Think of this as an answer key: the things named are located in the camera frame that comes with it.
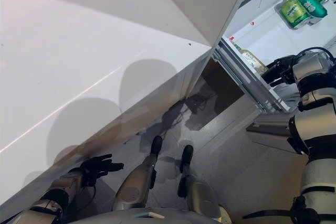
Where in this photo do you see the silver robot right leg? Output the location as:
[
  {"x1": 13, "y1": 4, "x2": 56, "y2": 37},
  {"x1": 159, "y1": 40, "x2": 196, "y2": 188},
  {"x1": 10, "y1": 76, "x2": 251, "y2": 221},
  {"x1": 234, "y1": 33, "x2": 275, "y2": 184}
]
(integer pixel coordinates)
[{"x1": 177, "y1": 144, "x2": 229, "y2": 220}]

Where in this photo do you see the dark green drink can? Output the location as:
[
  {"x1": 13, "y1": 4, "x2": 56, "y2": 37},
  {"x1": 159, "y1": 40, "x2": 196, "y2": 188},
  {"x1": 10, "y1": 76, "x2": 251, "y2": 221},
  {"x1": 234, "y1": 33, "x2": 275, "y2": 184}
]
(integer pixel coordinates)
[{"x1": 291, "y1": 0, "x2": 329, "y2": 26}]

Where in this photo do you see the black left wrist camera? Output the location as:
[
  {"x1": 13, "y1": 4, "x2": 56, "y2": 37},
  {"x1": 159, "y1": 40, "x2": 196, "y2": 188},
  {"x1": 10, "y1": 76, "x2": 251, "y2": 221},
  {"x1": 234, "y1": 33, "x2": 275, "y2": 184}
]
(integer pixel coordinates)
[{"x1": 83, "y1": 171, "x2": 98, "y2": 187}]

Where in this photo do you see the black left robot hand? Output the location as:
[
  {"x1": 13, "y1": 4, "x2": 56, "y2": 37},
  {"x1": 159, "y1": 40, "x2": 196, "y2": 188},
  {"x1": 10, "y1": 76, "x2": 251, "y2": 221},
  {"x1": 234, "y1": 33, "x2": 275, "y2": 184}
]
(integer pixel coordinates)
[{"x1": 80, "y1": 154, "x2": 124, "y2": 187}]

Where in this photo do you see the tea bottle white cap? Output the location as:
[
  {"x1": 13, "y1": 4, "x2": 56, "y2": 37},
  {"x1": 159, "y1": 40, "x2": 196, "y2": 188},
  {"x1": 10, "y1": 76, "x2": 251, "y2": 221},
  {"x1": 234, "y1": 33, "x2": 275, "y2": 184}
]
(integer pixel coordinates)
[{"x1": 232, "y1": 42, "x2": 269, "y2": 74}]

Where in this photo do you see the white fridge drawer steel front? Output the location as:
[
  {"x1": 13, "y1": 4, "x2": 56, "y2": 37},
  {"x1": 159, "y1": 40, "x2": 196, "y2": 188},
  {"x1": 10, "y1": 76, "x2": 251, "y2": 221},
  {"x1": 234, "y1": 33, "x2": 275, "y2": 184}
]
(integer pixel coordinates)
[{"x1": 212, "y1": 0, "x2": 336, "y2": 154}]

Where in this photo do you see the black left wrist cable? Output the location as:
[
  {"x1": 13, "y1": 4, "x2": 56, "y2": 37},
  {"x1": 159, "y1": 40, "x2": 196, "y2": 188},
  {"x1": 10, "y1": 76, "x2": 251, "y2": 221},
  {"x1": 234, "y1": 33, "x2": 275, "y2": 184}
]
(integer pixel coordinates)
[{"x1": 75, "y1": 184, "x2": 97, "y2": 212}]

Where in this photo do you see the stainless steel fridge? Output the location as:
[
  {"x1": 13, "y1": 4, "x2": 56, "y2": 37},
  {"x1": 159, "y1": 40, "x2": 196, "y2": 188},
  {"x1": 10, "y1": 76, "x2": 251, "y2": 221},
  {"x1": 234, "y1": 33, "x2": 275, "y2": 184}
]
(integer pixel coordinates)
[{"x1": 196, "y1": 0, "x2": 289, "y2": 131}]

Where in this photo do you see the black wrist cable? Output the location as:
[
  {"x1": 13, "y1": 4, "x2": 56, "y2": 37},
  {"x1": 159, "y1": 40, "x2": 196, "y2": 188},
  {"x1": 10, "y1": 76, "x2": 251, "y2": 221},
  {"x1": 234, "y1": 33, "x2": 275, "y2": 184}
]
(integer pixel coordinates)
[
  {"x1": 299, "y1": 46, "x2": 336, "y2": 62},
  {"x1": 75, "y1": 184, "x2": 97, "y2": 212}
]

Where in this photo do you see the white tall cabinet panel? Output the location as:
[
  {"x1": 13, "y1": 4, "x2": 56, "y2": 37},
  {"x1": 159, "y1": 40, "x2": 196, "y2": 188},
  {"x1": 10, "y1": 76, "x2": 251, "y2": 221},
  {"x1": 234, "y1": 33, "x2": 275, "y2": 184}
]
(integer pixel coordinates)
[{"x1": 0, "y1": 0, "x2": 252, "y2": 49}]

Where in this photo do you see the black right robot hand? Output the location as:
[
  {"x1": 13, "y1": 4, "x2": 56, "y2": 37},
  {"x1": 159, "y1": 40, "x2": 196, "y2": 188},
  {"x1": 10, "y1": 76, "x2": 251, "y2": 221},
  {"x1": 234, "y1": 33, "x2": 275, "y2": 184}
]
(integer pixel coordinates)
[{"x1": 261, "y1": 55, "x2": 300, "y2": 87}]

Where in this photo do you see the silver robot torso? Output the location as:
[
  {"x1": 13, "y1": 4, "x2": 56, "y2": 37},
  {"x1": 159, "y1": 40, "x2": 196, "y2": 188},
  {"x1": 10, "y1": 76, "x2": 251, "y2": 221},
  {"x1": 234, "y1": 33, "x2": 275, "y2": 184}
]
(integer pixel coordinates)
[{"x1": 65, "y1": 207, "x2": 237, "y2": 224}]

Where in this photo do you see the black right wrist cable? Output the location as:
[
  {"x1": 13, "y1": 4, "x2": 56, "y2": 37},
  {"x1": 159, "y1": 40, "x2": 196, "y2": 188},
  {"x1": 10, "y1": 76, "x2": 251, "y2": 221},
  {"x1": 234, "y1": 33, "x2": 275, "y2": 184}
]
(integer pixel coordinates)
[{"x1": 299, "y1": 46, "x2": 336, "y2": 62}]

